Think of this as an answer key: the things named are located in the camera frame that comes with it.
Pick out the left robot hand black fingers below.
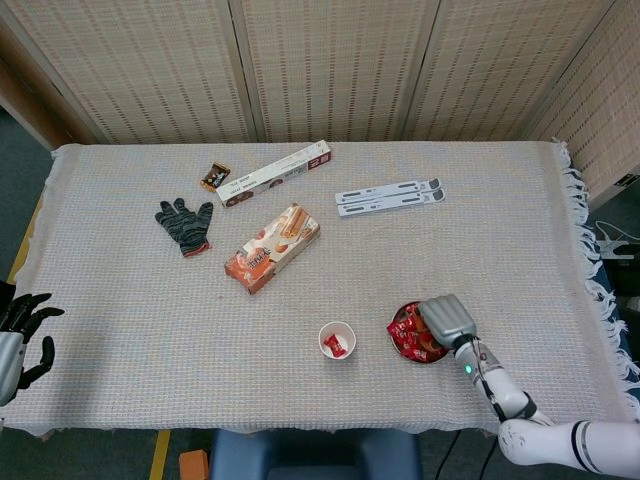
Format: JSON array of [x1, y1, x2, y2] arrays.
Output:
[[0, 292, 66, 407]]

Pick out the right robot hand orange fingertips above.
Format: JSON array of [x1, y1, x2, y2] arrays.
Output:
[[417, 293, 478, 354]]

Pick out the round steel plate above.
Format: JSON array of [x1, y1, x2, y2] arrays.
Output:
[[391, 299, 454, 366]]

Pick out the white paper cup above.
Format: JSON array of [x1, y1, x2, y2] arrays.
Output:
[[318, 321, 357, 360]]

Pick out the beige woven tablecloth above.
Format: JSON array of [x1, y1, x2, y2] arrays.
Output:
[[0, 140, 640, 441]]

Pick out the folded white laptop stand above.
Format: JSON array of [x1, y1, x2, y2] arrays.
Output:
[[334, 177, 448, 219]]

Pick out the blue padded seat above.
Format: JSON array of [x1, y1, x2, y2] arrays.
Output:
[[209, 428, 421, 480]]

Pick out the grey knit glove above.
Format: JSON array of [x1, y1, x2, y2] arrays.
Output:
[[153, 197, 215, 259]]

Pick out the orange biscuit box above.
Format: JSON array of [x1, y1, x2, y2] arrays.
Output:
[[223, 202, 322, 296]]

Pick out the orange block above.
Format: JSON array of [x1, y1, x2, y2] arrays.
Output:
[[179, 449, 210, 480]]

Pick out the long white cookie box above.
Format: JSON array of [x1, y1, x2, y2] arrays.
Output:
[[215, 140, 333, 209]]

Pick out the brown chocolate wrapper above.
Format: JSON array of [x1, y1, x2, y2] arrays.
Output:
[[199, 160, 231, 193]]

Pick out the bamboo folding screen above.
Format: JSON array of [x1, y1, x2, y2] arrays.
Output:
[[0, 0, 640, 211]]

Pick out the black power cable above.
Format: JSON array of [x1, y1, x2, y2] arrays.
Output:
[[434, 429, 464, 480]]

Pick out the white clip with cable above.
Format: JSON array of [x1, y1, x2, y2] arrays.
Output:
[[594, 219, 640, 261]]

